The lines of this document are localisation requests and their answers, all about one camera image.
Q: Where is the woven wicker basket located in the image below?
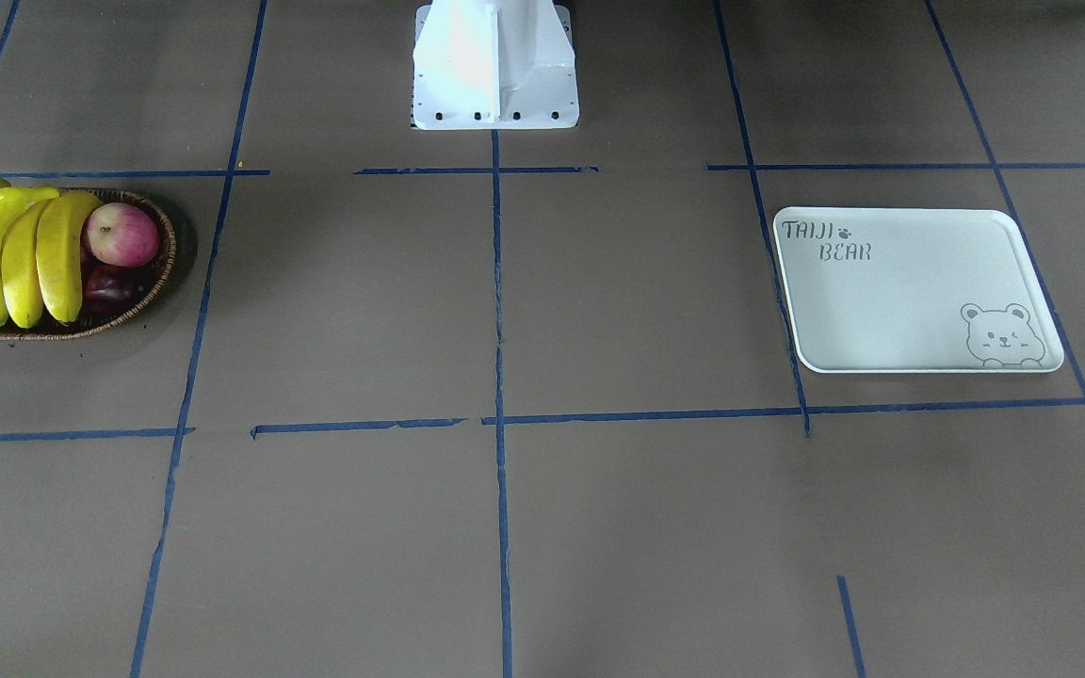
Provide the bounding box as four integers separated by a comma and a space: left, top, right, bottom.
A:
0, 187, 197, 342

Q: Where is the pink red apple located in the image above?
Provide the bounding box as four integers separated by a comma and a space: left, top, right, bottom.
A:
82, 202, 162, 267

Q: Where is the dark red apple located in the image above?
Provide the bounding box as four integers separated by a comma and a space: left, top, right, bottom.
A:
82, 265, 145, 304

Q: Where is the white bear tray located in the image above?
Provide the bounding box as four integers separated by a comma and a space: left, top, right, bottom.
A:
771, 206, 1065, 374

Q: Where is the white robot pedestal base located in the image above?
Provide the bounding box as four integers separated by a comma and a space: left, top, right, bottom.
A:
411, 1, 580, 130

